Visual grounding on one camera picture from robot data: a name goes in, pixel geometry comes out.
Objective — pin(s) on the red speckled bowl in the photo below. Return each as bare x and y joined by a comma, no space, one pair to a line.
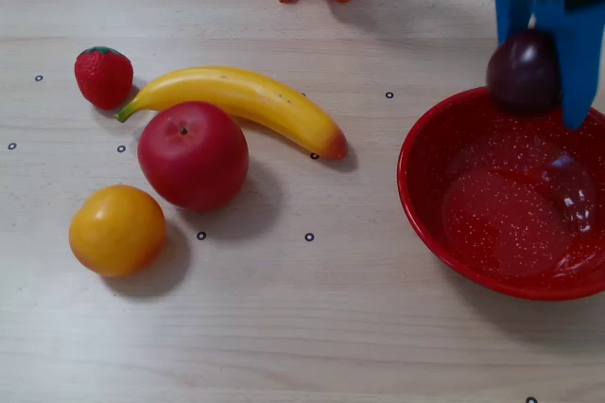
496,214

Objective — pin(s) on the red toy strawberry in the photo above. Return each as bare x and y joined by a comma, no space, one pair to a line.
104,76

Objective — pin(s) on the yellow orange toy peach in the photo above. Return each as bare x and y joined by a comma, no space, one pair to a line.
117,230

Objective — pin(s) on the red toy apple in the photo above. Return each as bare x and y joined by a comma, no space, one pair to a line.
194,157

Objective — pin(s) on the dark purple toy plum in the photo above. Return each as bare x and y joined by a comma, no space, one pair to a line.
522,74

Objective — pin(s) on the yellow toy banana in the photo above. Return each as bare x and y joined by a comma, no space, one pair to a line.
246,95

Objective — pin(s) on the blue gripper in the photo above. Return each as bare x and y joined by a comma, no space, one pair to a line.
562,31

